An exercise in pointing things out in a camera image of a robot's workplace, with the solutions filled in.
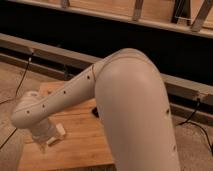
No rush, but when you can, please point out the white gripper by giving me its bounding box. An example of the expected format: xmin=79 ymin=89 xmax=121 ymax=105
xmin=30 ymin=119 xmax=56 ymax=149

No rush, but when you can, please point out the white sponge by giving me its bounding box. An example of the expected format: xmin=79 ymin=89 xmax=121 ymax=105
xmin=46 ymin=123 xmax=66 ymax=146

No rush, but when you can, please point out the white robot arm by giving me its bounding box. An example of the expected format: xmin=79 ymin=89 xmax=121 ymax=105
xmin=11 ymin=48 xmax=181 ymax=171

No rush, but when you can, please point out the wooden board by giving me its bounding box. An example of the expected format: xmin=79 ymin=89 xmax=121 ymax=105
xmin=17 ymin=81 xmax=116 ymax=171

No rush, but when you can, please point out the black rectangular block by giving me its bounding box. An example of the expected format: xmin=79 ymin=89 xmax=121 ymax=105
xmin=92 ymin=107 xmax=99 ymax=118

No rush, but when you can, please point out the wooden shelf with brackets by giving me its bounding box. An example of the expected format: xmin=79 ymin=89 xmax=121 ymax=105
xmin=6 ymin=0 xmax=213 ymax=39

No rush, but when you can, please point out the black cable on left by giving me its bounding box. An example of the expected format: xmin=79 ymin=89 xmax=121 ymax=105
xmin=0 ymin=49 xmax=36 ymax=149

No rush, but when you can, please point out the black cable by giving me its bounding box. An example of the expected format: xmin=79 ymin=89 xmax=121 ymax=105
xmin=0 ymin=49 xmax=36 ymax=149
xmin=175 ymin=97 xmax=213 ymax=158

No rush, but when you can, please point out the black cable on right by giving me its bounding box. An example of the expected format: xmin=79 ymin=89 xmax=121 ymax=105
xmin=175 ymin=97 xmax=213 ymax=158

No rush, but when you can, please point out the long metal rail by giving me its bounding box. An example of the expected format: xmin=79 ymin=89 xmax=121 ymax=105
xmin=0 ymin=34 xmax=213 ymax=129

